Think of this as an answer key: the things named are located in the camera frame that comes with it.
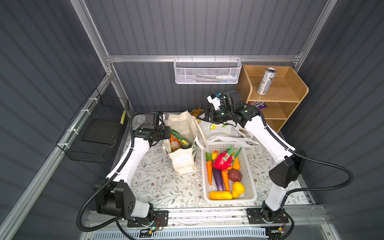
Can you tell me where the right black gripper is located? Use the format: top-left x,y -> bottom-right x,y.
195,108 -> 232,124

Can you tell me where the orange pink candy bag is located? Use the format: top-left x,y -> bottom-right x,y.
170,134 -> 182,152

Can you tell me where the white lemon-print plastic bag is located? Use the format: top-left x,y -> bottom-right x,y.
197,120 -> 260,148

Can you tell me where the green candy bag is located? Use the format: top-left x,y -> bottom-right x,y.
171,129 -> 192,149

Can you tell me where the cream canvas tote bag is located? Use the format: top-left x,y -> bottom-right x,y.
163,111 -> 206,175

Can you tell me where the white plastic produce basket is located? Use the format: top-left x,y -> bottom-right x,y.
202,142 -> 257,205

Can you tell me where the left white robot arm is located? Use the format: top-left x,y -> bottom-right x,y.
95,126 -> 171,222

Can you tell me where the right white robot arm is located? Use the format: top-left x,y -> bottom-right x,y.
204,91 -> 305,213

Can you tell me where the purple snack packet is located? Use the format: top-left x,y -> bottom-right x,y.
248,101 -> 268,109

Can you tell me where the right silver drink can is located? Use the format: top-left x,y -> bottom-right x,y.
257,68 -> 277,95

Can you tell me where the toothpaste tube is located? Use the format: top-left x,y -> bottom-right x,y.
196,75 -> 238,83

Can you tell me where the wooden shelf unit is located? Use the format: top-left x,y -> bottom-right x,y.
236,65 -> 309,133

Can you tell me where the pink dragon fruit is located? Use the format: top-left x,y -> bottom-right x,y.
213,146 -> 242,171

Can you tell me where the left orange carrot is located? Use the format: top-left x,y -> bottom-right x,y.
206,152 -> 213,186

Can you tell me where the dark red passion fruit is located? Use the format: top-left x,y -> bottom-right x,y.
229,169 -> 243,182

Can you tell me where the purple eggplant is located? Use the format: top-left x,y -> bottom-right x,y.
213,168 -> 226,192

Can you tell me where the yellow pear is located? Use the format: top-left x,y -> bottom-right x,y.
232,182 -> 245,199

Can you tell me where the yellow corn cob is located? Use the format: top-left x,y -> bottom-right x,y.
209,191 -> 234,201

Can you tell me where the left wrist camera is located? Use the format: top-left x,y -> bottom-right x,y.
143,112 -> 165,130

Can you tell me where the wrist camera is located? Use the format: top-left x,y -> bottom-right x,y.
143,112 -> 165,130
207,93 -> 223,111

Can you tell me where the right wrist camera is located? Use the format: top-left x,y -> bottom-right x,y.
207,93 -> 223,111

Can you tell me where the white wire wall basket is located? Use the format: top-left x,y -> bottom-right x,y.
173,57 -> 242,85

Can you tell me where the black wire wall basket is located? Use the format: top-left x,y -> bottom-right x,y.
57,90 -> 130,164

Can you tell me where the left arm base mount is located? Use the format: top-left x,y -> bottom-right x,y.
127,211 -> 170,228

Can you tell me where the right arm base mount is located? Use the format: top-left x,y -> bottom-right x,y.
246,208 -> 290,225

